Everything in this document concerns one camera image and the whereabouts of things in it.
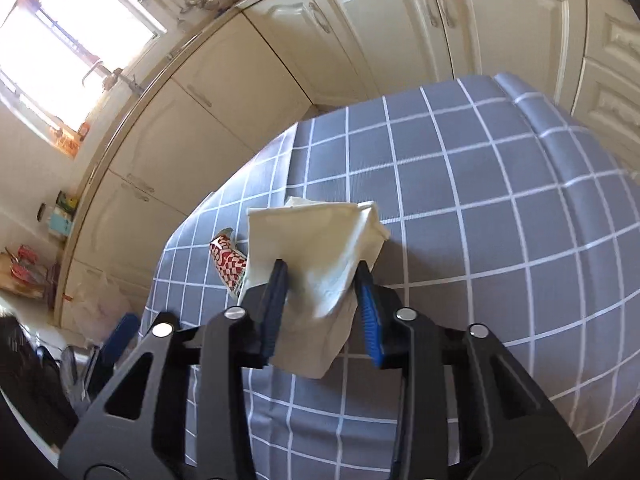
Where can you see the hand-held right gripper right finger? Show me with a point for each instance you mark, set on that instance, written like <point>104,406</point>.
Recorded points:
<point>370,320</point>

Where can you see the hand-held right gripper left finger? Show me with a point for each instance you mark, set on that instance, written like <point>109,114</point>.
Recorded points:
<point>275,305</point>

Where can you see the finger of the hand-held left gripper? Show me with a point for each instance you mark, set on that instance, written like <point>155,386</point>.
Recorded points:
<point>120,335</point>

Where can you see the white paper tissue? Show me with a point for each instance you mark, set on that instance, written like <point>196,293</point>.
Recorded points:
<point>310,245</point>

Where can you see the red white checked wrapper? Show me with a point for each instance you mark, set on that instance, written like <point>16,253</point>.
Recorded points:
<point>227,260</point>

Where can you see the red snack packets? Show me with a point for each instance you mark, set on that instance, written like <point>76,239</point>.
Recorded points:
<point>25,270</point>

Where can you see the teal box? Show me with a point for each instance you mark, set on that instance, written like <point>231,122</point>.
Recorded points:
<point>62,222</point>

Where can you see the green yellow packet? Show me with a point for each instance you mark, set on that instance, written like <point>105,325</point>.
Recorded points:
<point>67,201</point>

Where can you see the grey checked tablecloth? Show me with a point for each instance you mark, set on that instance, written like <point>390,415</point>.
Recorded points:
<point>450,185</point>

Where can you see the orange item on sill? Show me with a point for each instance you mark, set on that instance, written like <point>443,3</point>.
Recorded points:
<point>75,140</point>

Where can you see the metal faucet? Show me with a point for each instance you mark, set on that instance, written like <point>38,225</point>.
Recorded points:
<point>107,77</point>

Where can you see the cream kitchen cabinet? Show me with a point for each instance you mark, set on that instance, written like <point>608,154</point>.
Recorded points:
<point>380,35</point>

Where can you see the bright window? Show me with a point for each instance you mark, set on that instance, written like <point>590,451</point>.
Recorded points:
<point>65,25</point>

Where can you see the cream carved drawer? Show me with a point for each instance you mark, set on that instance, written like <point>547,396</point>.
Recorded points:
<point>622,30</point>
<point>612,97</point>

